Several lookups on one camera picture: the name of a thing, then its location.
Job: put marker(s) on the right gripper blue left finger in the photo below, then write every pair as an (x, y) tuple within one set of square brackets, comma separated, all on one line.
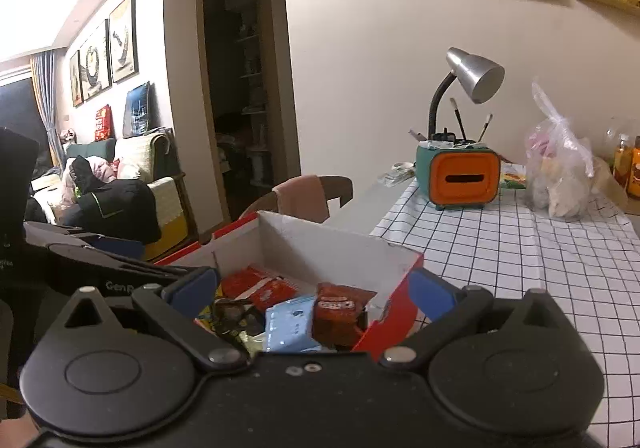
[(174, 308)]

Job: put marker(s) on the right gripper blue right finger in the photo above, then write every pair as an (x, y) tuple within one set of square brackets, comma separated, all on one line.
[(452, 312)]

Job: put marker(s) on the black snack packet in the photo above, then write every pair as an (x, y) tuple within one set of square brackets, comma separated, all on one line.
[(231, 317)]

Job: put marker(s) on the light blue snack packet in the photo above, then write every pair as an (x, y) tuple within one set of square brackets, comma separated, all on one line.
[(289, 327)]

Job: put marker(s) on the red Oreo snack bag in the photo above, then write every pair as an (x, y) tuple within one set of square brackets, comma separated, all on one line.
[(340, 315)]

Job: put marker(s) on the red snack packet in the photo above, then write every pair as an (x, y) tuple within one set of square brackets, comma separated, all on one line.
[(264, 288)]

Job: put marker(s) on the sofa with clothes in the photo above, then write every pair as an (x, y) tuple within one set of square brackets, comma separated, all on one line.
[(129, 188)]

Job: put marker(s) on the red white cardboard box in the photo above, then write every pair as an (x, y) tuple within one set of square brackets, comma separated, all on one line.
[(308, 253)]

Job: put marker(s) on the teal orange desk organizer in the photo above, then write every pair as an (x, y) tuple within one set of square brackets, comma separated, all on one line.
[(451, 175)]

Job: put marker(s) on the white checkered tablecloth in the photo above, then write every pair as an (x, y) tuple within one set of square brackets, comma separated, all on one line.
[(590, 266)]

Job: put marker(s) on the pink cloth on chair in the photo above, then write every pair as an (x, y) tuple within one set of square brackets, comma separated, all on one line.
[(302, 197)]

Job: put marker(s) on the wooden chair with pink cloth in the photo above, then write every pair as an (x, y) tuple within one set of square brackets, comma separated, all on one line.
[(335, 187)]

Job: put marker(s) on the clear plastic bag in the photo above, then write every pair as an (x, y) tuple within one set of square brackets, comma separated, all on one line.
[(559, 167)]

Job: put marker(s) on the orange jar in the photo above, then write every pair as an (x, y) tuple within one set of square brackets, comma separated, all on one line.
[(633, 183)]

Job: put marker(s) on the silver gooseneck desk lamp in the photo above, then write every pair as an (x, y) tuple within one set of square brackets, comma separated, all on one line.
[(479, 77)]

